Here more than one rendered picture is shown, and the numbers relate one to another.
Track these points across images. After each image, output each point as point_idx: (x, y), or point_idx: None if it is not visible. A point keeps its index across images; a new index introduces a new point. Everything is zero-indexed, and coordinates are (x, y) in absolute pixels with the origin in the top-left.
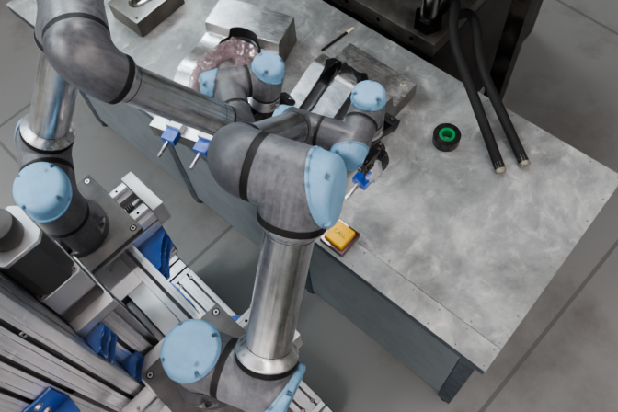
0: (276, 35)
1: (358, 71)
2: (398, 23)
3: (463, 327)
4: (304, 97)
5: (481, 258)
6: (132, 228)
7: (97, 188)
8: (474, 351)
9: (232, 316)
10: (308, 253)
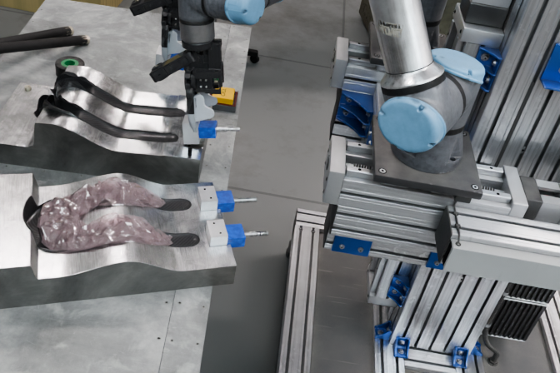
0: (18, 180)
1: (26, 121)
2: None
3: (232, 38)
4: (102, 132)
5: None
6: None
7: (380, 159)
8: (243, 32)
9: (354, 99)
10: None
